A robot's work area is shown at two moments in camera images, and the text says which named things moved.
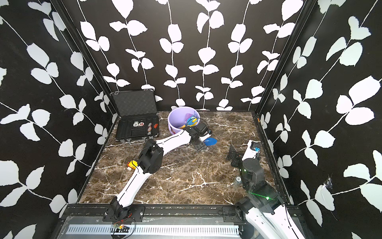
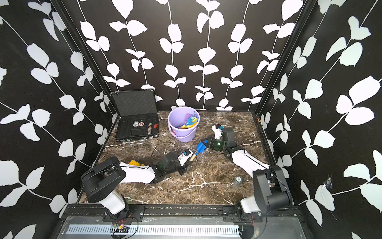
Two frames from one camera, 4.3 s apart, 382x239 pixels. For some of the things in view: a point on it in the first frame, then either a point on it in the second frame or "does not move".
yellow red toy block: x=132 y=164 does not move
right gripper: x=231 y=156 → x=211 y=144
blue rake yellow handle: x=191 y=121 does not move
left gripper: x=202 y=147 → x=184 y=168
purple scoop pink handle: x=187 y=115 does not move
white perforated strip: x=155 y=230 does not move
